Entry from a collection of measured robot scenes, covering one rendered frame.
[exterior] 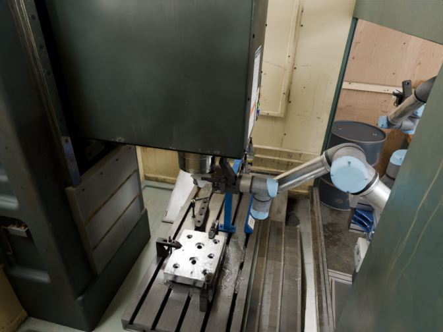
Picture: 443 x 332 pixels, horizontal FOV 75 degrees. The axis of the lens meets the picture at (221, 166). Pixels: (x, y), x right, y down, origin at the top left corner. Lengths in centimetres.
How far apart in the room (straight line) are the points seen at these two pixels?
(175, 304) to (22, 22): 118
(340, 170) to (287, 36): 117
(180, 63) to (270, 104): 124
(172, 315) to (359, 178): 94
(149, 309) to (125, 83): 95
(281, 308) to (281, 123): 122
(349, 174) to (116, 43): 87
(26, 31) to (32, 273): 104
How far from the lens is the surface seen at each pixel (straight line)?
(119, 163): 149
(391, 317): 88
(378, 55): 368
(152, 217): 233
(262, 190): 117
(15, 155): 115
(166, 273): 142
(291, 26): 200
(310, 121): 215
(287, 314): 166
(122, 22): 101
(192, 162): 112
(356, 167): 104
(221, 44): 91
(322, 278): 173
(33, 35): 109
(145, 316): 141
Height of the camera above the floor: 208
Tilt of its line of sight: 31 degrees down
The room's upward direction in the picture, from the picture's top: 2 degrees clockwise
